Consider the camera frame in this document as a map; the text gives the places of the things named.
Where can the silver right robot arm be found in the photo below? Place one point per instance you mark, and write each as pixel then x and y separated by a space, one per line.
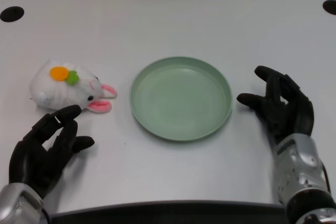
pixel 302 176

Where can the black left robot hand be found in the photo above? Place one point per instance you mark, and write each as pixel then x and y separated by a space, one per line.
pixel 36 150

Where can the white plush rabbit doll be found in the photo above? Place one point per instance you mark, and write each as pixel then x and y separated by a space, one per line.
pixel 68 87

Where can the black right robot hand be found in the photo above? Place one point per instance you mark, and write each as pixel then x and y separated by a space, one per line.
pixel 286 108

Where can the green round plate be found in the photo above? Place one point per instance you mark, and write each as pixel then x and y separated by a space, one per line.
pixel 181 98

